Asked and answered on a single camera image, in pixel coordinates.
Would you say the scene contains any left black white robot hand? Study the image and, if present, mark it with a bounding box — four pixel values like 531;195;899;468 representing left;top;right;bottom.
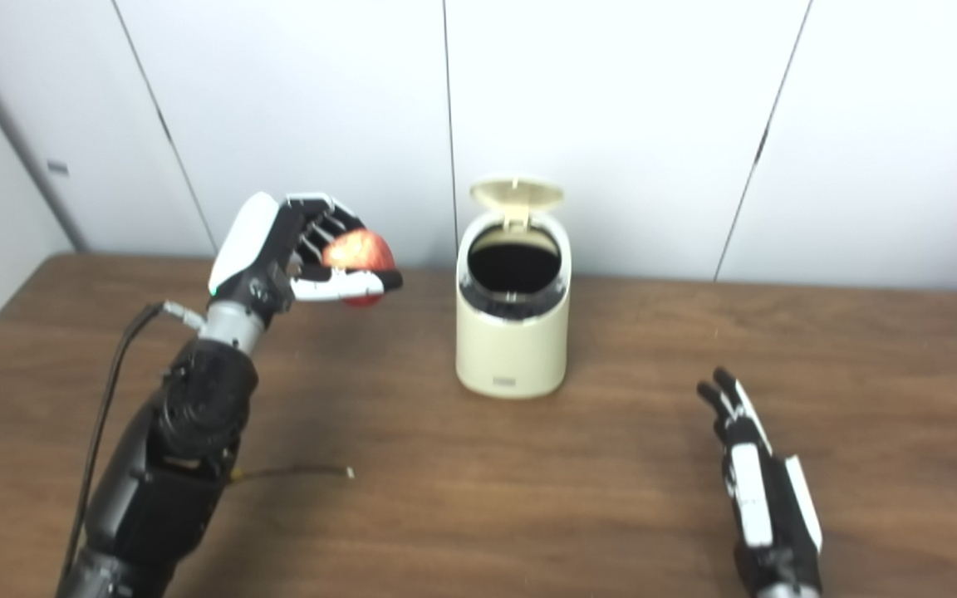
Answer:
208;192;404;325

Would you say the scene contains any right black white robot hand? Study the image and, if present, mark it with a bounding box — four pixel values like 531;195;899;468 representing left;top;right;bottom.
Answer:
696;367;824;595

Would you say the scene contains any red apple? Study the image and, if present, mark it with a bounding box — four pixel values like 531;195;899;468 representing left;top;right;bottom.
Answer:
321;230;396;308

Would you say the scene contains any cream round bin lid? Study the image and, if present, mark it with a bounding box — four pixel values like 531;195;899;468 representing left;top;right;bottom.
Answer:
469;176;565;229

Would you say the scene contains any cream-colored bin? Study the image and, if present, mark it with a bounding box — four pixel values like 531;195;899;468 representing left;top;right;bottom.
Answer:
455;209;572;399

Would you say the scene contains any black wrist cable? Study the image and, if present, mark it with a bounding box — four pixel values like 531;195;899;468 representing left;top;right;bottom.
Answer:
59;301;207;582

